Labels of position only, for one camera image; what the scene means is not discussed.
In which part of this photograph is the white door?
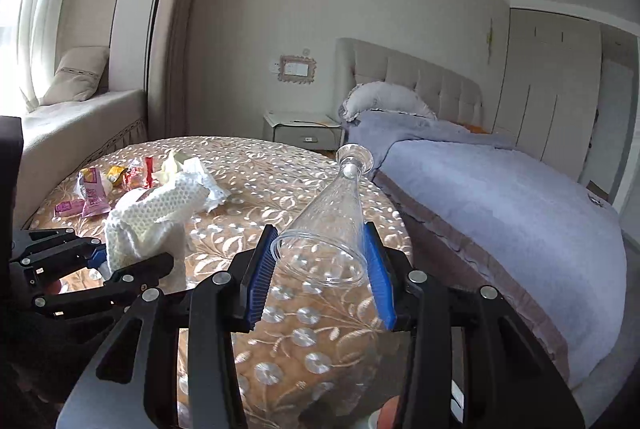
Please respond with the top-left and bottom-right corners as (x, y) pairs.
(599, 24), (640, 212)

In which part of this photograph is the white wardrobe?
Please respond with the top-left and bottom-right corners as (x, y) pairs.
(492, 6), (603, 190)

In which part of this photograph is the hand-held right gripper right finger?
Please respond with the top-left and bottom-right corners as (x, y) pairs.
(362, 221), (586, 429)

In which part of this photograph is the person's right hand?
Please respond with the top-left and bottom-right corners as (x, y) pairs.
(377, 396), (402, 429)

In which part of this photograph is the large pink snack packet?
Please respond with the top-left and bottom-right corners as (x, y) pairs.
(77, 166), (112, 217)

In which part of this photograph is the white nightstand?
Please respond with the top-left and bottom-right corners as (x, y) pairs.
(263, 110), (343, 149)

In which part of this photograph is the embroidered beige tablecloth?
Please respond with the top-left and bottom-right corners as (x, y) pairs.
(27, 136), (416, 429)

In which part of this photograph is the lavender blanket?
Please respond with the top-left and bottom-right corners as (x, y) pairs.
(345, 109), (628, 390)

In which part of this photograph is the pink framed wall switch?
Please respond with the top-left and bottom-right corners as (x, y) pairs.
(278, 54), (319, 85)

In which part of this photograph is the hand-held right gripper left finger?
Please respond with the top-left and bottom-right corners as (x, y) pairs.
(57, 225), (280, 429)

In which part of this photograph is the beige cushion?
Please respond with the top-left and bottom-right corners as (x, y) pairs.
(39, 46), (110, 106)

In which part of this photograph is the small pink snack packet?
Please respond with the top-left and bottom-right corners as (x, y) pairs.
(54, 200), (86, 218)

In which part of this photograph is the white ruffled pillow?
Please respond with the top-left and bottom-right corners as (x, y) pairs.
(340, 82), (437, 122)

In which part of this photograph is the red white snack wrapper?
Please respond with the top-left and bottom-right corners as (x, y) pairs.
(124, 159), (147, 190)

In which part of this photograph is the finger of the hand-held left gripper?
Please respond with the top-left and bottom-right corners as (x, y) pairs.
(9, 229), (108, 282)
(30, 253), (176, 317)

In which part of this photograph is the white sheer curtain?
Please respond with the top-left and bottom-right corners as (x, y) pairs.
(0, 0), (98, 112)

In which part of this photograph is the crumpled white tissue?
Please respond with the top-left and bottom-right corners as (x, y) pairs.
(181, 156), (231, 212)

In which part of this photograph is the beige upholstered bed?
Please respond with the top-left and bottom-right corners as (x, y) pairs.
(334, 38), (628, 400)

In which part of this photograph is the beige window seat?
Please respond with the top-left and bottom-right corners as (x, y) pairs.
(12, 89), (148, 230)

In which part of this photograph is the crumpled cream wrapper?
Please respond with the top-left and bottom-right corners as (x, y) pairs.
(161, 149), (187, 184)

